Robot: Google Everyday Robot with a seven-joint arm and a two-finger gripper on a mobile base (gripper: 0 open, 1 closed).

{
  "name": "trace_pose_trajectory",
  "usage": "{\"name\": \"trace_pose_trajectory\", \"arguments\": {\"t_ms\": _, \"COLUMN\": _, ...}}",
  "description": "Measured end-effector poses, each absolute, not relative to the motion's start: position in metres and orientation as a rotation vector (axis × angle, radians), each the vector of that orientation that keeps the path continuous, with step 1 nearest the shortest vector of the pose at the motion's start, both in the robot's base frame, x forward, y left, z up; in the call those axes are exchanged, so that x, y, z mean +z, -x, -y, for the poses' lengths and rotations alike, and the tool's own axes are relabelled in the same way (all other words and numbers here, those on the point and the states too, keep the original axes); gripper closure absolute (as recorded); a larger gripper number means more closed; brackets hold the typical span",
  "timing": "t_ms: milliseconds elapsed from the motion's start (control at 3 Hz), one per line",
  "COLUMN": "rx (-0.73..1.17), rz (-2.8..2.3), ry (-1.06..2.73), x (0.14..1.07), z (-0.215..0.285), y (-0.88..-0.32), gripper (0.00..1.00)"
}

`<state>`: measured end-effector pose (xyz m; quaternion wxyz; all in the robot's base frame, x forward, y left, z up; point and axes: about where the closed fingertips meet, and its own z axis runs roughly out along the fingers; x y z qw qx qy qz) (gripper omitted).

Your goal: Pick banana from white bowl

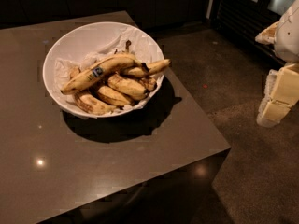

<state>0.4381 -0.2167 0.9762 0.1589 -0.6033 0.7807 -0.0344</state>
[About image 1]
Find small banana at left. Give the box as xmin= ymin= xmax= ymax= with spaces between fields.
xmin=69 ymin=66 xmax=80 ymax=78

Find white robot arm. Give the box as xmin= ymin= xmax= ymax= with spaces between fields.
xmin=255 ymin=0 xmax=299 ymax=128

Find dark cabinet with vents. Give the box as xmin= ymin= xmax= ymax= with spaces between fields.
xmin=208 ymin=0 xmax=295 ymax=65

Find white bowl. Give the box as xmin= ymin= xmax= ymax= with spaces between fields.
xmin=42 ymin=21 xmax=165 ymax=119

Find bottom front banana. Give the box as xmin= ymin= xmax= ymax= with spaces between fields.
xmin=73 ymin=91 xmax=116 ymax=115

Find banana with blue sticker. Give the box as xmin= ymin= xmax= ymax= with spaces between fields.
xmin=61 ymin=54 xmax=149 ymax=95

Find lower middle banana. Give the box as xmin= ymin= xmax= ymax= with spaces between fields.
xmin=93 ymin=84 xmax=135 ymax=106

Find dark small banana right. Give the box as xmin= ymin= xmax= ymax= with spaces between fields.
xmin=140 ymin=77 xmax=157 ymax=91

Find long banana pointing right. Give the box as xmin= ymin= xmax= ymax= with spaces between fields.
xmin=121 ymin=59 xmax=171 ymax=78

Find spotted middle banana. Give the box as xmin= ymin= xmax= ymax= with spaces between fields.
xmin=107 ymin=74 xmax=148 ymax=101

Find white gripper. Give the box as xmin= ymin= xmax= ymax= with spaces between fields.
xmin=256 ymin=63 xmax=299 ymax=128

